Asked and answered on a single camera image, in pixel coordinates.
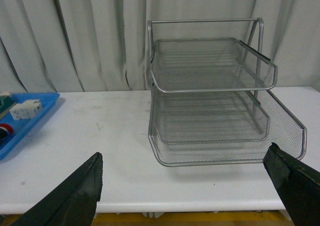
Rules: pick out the green and cream switch block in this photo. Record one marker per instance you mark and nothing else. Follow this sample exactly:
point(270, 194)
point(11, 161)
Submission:
point(6, 103)

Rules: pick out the white curtain backdrop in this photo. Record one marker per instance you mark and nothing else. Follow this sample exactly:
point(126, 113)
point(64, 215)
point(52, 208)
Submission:
point(100, 45)

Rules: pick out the red emergency stop button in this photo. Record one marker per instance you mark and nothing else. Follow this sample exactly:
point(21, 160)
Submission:
point(5, 131)

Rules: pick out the blue plastic tray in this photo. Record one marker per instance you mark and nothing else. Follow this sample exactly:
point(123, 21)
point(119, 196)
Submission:
point(22, 126)

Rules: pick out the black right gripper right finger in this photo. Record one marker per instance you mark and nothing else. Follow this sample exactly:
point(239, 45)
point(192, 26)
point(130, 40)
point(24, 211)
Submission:
point(297, 185)

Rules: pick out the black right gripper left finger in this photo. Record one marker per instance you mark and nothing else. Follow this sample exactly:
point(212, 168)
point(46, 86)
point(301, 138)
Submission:
point(73, 202)

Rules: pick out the silver mesh three-tier rack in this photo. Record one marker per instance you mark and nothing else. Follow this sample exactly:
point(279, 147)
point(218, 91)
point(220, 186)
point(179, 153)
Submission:
point(212, 101)

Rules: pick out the white circuit breaker block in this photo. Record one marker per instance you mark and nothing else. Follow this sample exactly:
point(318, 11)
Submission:
point(26, 110)

